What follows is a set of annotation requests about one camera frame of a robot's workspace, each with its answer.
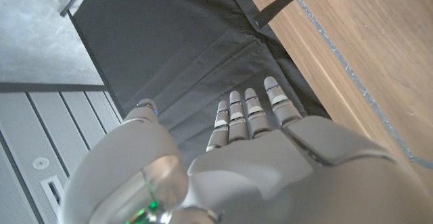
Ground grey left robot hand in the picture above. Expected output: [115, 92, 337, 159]
[59, 76, 433, 224]

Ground silver handbell with black handle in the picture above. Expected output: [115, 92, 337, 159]
[252, 0, 339, 30]

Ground wooden table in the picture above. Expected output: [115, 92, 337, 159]
[283, 0, 433, 170]

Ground black backdrop curtain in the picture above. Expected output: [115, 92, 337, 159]
[67, 0, 331, 167]

